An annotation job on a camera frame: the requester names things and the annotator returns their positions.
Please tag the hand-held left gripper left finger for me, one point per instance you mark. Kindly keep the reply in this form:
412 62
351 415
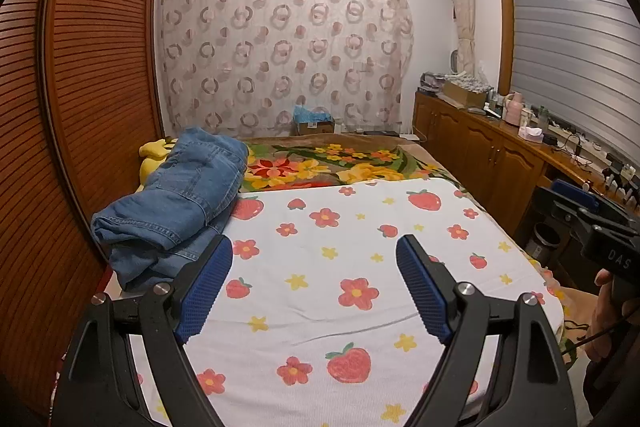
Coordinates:
202 292

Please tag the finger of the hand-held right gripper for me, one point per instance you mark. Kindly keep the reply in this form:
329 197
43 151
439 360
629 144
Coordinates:
580 196
555 212

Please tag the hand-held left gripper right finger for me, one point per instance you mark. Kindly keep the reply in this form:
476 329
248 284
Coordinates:
422 292

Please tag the blue denim pants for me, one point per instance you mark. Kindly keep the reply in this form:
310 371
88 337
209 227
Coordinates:
150 264
190 187

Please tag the person's right hand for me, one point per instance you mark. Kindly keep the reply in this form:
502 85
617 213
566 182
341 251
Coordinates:
602 317

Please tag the grey trash bin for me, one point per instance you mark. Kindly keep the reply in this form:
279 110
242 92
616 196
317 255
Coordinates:
542 247

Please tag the dark small figurines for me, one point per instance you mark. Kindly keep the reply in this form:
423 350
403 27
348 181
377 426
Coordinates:
625 182

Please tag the white power strip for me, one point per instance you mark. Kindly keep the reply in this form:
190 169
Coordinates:
567 125

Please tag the pink tissue box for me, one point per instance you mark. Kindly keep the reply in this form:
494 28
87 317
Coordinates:
531 134

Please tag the green bottle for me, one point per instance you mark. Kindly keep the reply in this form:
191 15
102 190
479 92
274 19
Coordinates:
543 117

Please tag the white strawberry flower sheet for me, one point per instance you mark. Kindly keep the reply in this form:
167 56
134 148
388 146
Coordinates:
325 307

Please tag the wooden sideboard cabinet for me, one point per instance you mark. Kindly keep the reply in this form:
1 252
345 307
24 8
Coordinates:
475 147

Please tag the pink thermos jug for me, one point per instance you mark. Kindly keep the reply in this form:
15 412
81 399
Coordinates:
514 109

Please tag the cardboard tray of small jars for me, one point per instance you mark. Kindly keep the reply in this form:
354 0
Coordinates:
465 93

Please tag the yellow plush toy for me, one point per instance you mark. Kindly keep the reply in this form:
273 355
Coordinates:
150 152

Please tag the grey window blind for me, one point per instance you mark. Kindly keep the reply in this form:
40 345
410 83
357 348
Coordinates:
565 47

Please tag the white flat box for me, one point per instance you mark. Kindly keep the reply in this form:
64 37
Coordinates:
410 136

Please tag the dark shiny case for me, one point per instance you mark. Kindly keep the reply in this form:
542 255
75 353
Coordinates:
431 83

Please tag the small oval mirror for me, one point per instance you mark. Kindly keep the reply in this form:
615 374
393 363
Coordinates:
455 62

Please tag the small cardboard box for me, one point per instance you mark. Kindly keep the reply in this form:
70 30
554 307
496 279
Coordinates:
315 128

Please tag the beige tied curtain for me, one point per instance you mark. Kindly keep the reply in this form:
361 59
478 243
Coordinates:
462 7

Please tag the circle patterned sheer curtain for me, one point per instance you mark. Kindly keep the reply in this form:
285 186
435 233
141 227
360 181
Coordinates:
280 57

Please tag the wooden louvered wardrobe door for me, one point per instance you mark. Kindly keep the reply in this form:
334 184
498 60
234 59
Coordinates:
100 57

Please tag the wooden window frame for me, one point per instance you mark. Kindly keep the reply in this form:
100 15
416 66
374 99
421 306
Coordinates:
502 17

